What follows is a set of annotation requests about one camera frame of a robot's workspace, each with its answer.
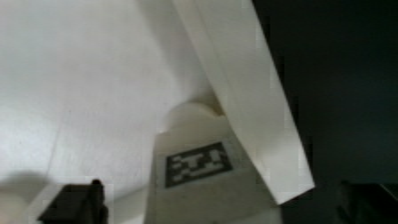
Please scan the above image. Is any white leg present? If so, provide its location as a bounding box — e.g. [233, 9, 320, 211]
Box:
[144, 103, 283, 224]

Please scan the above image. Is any white square tabletop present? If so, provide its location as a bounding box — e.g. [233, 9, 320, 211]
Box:
[0, 0, 315, 224]

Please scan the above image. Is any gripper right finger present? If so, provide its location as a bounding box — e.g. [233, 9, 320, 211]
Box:
[336, 181, 398, 224]

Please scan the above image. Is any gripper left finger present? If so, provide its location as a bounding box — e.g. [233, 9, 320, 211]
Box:
[38, 179, 109, 224]

